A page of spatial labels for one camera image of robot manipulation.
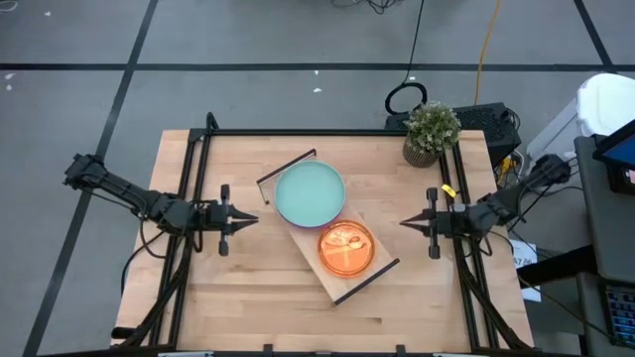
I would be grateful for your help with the grey desk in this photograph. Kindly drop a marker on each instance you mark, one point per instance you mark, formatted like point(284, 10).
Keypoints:
point(610, 238)

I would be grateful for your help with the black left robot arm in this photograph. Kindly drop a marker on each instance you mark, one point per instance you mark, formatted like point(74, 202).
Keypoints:
point(124, 191)

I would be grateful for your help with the wooden shelf with black legs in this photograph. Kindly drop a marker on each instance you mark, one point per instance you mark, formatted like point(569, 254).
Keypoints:
point(342, 287)

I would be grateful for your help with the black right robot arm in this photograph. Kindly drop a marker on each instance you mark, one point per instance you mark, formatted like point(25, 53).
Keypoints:
point(496, 210)

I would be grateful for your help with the yellow tag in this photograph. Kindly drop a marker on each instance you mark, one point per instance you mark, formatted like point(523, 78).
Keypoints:
point(448, 190)

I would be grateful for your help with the keypad with blue keys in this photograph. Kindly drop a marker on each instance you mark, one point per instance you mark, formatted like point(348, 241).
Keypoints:
point(622, 312)

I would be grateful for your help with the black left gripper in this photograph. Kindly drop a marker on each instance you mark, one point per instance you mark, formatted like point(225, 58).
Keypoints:
point(218, 218)

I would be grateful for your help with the teal plate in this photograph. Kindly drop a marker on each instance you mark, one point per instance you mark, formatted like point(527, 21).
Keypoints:
point(310, 193)

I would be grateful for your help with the black monitor with blue screen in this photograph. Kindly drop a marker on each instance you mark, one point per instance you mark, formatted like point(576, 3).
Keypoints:
point(622, 154)

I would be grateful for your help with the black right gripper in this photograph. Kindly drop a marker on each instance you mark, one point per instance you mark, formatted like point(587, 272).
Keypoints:
point(446, 220)

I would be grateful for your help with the black metal table frame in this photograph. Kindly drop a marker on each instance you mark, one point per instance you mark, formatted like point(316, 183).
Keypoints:
point(322, 132)

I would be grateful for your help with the orange translucent plate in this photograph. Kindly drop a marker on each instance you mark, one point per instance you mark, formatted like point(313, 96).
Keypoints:
point(347, 258)

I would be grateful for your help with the potted plant in ribbed pot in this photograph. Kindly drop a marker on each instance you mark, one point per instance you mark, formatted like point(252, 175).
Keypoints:
point(431, 131)

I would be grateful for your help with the white paper sheet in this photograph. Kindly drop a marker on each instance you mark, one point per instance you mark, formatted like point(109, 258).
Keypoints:
point(526, 253)

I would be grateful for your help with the white bin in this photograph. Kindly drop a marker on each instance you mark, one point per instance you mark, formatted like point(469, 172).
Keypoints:
point(605, 104)

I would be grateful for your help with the black desk support bar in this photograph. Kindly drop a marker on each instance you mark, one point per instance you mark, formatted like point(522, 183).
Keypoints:
point(555, 265)

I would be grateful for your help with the yellow plug connector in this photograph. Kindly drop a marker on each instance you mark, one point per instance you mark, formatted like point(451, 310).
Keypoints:
point(506, 167)

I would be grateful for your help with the black computer box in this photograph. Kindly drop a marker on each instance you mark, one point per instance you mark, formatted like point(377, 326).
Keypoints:
point(486, 124)

